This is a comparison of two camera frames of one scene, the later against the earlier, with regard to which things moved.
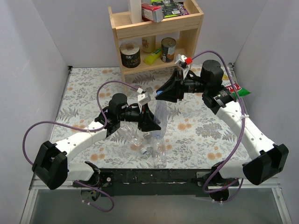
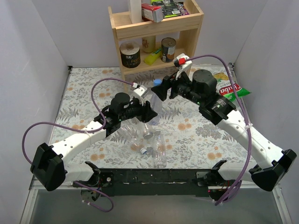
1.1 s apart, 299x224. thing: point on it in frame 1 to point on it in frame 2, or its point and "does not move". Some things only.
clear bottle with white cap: (159, 152) does not move
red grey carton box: (152, 12) does not move
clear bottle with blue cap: (160, 115) to (155, 102)
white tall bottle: (135, 11) does not move
